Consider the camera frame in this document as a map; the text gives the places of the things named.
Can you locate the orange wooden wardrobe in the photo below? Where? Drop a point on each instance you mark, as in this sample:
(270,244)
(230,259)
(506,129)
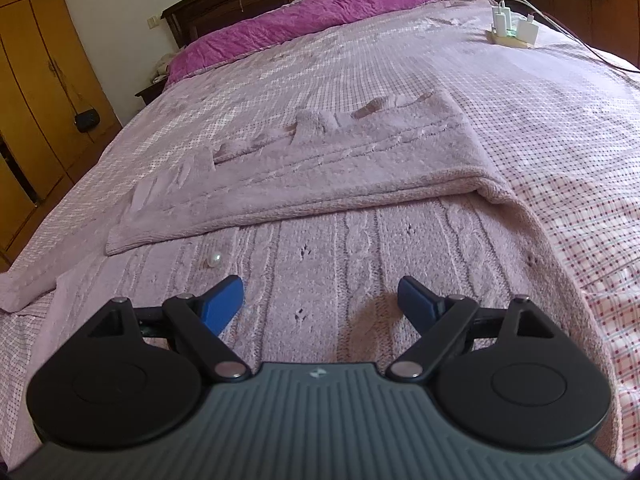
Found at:
(35,85)

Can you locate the pink knitted cardigan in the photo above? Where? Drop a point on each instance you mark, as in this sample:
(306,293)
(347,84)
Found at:
(350,160)

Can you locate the cream power strip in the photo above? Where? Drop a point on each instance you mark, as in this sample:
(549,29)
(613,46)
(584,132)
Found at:
(507,40)

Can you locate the white charger plug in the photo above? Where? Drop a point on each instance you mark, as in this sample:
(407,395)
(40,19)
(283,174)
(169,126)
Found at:
(507,19)
(527,30)
(498,21)

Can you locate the magenta quilt pillow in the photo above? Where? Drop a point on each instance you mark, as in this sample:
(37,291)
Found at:
(300,22)

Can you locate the dark wooden nightstand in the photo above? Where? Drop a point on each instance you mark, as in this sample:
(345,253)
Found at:
(150,92)

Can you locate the small black bag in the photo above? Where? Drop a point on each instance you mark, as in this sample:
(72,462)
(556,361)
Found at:
(87,121)

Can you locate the wall socket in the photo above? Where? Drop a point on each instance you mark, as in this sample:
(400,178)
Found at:
(152,22)

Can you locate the bed with pink checked sheet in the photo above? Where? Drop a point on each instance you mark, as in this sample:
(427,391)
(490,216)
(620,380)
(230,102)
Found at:
(550,125)

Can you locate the beige cloth on nightstand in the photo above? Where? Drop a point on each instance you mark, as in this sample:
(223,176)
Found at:
(167,67)

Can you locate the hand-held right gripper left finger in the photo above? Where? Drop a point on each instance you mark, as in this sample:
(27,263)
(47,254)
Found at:
(221,305)

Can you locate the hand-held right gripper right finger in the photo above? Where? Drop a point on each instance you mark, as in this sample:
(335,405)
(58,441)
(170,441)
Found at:
(419,305)

